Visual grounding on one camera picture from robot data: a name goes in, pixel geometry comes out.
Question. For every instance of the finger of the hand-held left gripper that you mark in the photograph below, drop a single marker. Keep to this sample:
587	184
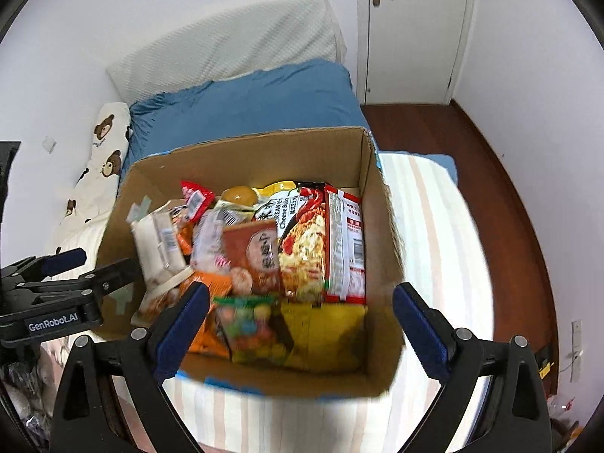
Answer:
108	276
63	260

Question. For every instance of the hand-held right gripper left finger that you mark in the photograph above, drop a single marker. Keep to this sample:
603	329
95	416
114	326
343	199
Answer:
181	335

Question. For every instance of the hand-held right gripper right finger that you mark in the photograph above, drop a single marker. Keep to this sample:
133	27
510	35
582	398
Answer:
422	335

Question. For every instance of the orange panda snack packet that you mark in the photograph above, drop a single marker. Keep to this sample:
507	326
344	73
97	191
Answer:
158	304

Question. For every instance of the white barcode packet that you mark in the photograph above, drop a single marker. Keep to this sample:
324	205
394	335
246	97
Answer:
155	250

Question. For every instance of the colourful candy bag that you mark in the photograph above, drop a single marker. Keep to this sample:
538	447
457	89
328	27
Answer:
250	330

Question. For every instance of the large yellow snack packet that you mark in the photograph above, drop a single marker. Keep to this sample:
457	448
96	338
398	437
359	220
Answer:
325	335

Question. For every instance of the brown red snack packet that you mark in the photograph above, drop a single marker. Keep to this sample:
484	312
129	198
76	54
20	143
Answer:
252	255

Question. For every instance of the red white snack packet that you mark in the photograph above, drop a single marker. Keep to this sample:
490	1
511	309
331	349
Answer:
347	245

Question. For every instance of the braised egg packet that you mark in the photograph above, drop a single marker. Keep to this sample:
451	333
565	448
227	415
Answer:
239	195

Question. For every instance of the cardboard box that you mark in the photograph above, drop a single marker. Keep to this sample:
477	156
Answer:
283	160

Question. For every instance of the white oat cookie packet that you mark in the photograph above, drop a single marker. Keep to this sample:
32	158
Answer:
172	281

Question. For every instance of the clear pastry packet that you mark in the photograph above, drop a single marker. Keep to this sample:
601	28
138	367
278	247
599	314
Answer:
210	240

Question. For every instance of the striped cat blanket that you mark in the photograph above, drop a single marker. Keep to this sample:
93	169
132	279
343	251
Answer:
424	226

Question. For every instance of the bear print pillow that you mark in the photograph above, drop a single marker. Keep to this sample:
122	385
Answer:
106	151

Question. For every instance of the small yellow black box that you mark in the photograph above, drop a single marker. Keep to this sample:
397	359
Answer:
546	363

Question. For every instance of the red instant noodle packet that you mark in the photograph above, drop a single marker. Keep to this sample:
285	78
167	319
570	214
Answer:
302	245

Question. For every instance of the light blue bed sheet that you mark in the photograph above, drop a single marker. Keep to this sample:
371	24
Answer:
443	167

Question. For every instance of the blue duvet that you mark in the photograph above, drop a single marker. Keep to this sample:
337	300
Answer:
245	99

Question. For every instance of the white pillow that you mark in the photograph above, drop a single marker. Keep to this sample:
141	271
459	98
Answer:
226	47

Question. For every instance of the white door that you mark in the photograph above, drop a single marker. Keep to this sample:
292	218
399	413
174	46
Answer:
415	33

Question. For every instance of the white wall switch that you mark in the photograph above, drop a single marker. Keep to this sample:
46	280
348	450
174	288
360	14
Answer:
49	143

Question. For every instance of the white wall socket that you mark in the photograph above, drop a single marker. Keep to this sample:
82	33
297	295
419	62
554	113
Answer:
576	339

